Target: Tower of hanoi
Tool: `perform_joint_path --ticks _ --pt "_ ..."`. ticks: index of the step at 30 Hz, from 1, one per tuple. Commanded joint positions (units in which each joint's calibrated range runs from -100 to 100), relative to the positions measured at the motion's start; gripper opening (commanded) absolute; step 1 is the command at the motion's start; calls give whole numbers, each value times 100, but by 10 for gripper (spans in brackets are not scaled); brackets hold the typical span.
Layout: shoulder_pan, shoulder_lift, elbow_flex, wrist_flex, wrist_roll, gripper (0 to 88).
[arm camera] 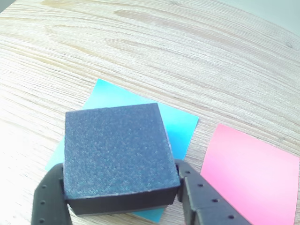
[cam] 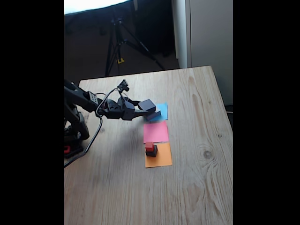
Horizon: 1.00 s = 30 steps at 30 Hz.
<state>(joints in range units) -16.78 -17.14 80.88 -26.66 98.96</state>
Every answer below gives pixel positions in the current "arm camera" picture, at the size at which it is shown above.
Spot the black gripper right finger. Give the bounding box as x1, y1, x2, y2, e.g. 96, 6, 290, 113
174, 159, 253, 225

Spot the pink paper sheet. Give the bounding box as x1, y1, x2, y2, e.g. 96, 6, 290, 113
200, 123, 300, 225

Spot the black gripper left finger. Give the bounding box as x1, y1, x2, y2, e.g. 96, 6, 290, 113
31, 163, 73, 225

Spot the blue paper sheet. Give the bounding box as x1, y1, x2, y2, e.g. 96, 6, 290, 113
44, 78, 200, 223

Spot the medium black block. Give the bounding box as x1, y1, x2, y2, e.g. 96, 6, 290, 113
63, 102, 181, 216

